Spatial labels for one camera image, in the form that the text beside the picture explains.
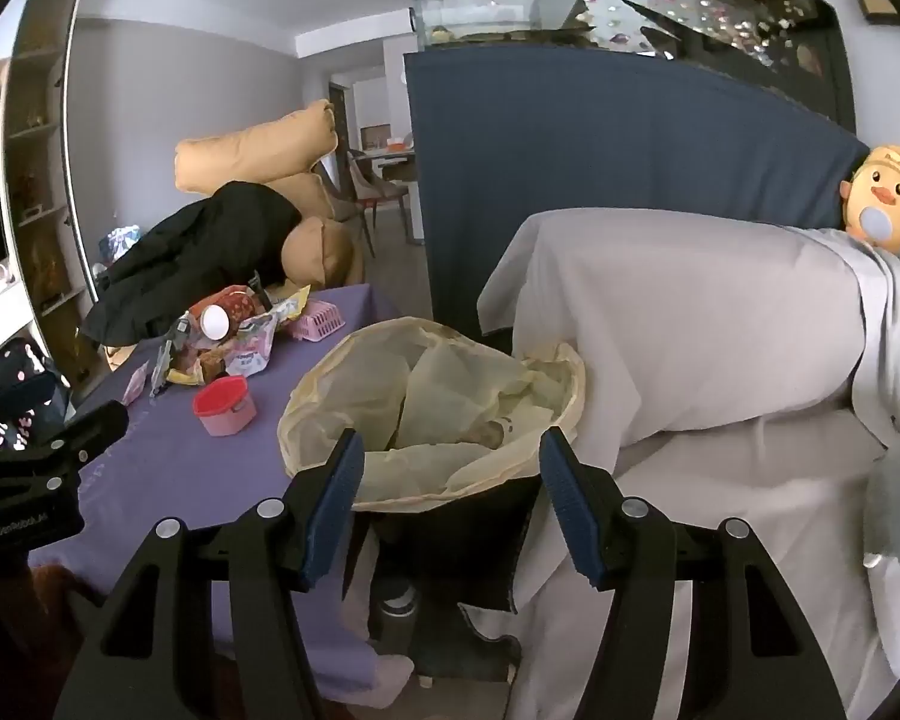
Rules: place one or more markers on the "pink container with red lid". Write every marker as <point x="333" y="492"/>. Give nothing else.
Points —
<point x="221" y="399"/>

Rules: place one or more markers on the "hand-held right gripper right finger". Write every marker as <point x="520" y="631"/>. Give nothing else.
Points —
<point x="570" y="510"/>

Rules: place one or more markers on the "dining table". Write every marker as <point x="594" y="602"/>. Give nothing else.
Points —
<point x="394" y="156"/>

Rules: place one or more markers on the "pale yellow snack wrapper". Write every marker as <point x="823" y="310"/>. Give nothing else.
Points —
<point x="291" y="306"/>

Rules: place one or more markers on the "colourful patterned bag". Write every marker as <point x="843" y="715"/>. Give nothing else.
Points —
<point x="120" y="244"/>

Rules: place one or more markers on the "clear printed plastic bag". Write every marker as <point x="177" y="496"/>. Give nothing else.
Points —
<point x="251" y="349"/>

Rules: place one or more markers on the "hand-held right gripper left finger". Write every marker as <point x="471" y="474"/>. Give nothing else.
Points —
<point x="335" y="510"/>

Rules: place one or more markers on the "black dotted bag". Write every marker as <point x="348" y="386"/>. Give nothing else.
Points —
<point x="15" y="366"/>

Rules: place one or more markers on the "dining chair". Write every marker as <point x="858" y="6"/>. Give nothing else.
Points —
<point x="371" y="176"/>

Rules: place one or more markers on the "purple tablecloth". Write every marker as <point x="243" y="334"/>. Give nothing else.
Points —
<point x="157" y="465"/>

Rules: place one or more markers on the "glass display cabinet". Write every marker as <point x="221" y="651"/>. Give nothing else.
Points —
<point x="720" y="15"/>

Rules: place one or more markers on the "red can white lid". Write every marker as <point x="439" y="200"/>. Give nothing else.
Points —
<point x="217" y="322"/>

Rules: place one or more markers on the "pink plastic basket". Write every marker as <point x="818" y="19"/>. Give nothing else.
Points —
<point x="319" y="321"/>

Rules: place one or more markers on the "white television console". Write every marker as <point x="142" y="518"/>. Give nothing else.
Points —
<point x="0" y="322"/>

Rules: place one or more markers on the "dark blue cabinet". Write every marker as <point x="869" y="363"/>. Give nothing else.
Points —
<point x="607" y="150"/>

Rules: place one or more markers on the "long orange cushion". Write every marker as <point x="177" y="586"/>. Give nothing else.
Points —
<point x="255" y="146"/>

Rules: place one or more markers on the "brown snack packet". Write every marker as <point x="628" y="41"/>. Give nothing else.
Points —
<point x="199" y="369"/>

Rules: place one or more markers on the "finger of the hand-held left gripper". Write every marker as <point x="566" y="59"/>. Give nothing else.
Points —
<point x="82" y="435"/>
<point x="22" y="401"/>

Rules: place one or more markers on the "black jacket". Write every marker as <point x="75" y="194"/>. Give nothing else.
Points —
<point x="195" y="255"/>

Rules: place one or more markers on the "pink wrapper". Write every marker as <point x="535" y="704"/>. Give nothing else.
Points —
<point x="136" y="384"/>

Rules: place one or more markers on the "tall open shelf unit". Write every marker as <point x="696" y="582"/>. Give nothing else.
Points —
<point x="41" y="165"/>

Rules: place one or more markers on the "yellow duck plush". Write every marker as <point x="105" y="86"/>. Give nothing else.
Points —
<point x="881" y="195"/>

